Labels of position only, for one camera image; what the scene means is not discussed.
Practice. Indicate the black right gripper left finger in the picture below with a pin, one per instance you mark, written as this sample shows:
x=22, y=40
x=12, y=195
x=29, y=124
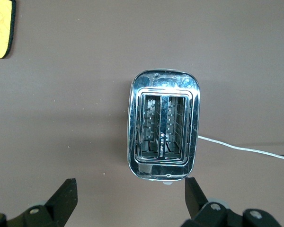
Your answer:
x=59, y=203

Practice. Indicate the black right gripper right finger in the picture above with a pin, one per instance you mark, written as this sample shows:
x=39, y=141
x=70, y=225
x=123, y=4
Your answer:
x=196, y=201

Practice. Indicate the chrome two-slot toaster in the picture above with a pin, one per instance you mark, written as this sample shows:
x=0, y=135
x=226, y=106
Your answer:
x=163, y=82

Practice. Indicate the brown table cover sheet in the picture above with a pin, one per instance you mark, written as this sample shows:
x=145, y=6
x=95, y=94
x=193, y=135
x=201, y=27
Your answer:
x=73, y=106

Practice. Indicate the yellow quilted oven mitt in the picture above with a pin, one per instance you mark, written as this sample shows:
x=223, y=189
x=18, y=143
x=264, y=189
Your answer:
x=1, y=28

